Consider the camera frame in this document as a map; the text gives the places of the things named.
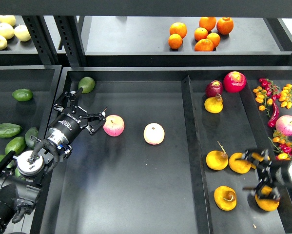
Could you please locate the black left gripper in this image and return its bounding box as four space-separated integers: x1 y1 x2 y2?
48 87 107 145

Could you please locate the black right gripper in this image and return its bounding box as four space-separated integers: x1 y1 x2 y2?
238 149 291 200

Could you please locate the yellow pear under right arm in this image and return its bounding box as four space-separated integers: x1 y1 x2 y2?
229 153 256 174

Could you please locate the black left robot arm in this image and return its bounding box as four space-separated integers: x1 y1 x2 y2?
0 87 106 234

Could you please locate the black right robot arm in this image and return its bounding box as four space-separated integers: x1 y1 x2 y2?
240 149 292 201

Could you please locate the green avocado at tray corner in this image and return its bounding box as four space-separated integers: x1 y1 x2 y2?
78 77 96 94

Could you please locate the yellow pear right tray left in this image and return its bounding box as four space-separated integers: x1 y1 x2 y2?
205 141 229 171

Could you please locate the green avocado upper left tray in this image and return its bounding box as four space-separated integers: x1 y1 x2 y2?
12 88 33 101

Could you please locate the dark green avocado left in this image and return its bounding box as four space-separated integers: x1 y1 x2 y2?
0 123 22 138

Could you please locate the pale yellow pear right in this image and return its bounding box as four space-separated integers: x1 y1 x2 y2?
14 25 31 42

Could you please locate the pale yellow pear middle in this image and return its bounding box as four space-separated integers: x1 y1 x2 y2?
0 22 15 40

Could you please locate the pale yellow pear top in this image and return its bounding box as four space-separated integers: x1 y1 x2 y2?
0 15 16 27

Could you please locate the pink red apple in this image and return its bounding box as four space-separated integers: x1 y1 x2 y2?
103 115 125 137

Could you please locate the mixed cherry tomatoes right edge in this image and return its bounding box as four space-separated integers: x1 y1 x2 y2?
271 130 292 160

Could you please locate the red chili pepper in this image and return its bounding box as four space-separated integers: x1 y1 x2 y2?
267 100 279 128

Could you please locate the pink apple right side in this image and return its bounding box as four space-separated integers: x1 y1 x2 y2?
275 115 292 136

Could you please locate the black left tray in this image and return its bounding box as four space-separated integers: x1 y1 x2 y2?
0 65 61 234

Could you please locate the black tray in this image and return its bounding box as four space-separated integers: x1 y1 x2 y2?
0 65 61 234
40 68 292 234

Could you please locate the black upper shelf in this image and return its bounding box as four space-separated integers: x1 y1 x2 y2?
0 16 292 67

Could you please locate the pale pink apple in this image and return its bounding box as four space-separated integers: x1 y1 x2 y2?
143 123 165 145

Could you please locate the black tray divider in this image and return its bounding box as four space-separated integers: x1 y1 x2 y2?
181 76 214 234

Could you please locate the orange cherry tomato bunch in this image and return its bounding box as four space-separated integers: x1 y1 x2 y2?
252 86 273 111

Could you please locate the yellow cherry tomato bunch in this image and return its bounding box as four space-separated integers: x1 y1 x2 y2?
279 83 292 109

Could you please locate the red cherry tomato bunch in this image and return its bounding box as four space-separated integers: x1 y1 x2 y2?
258 78 281 100

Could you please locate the black centre tray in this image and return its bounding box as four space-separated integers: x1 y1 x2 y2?
40 68 292 234

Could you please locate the bright red apple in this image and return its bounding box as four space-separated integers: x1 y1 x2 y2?
223 71 247 93

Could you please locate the dark red apple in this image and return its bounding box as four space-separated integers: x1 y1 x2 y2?
205 80 223 98

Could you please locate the orange on shelf lower left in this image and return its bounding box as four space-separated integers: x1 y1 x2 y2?
168 34 183 50

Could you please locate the orange on shelf front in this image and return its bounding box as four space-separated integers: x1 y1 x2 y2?
194 39 214 51

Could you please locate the green avocado by tray wall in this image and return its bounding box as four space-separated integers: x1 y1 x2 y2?
25 127 39 149

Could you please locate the black shelf post centre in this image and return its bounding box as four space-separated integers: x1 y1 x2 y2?
54 16 87 67

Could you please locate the black shelf post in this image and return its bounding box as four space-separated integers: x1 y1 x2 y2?
22 16 59 65
54 16 87 67

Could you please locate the black shelf post left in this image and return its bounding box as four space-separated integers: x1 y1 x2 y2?
22 16 59 65

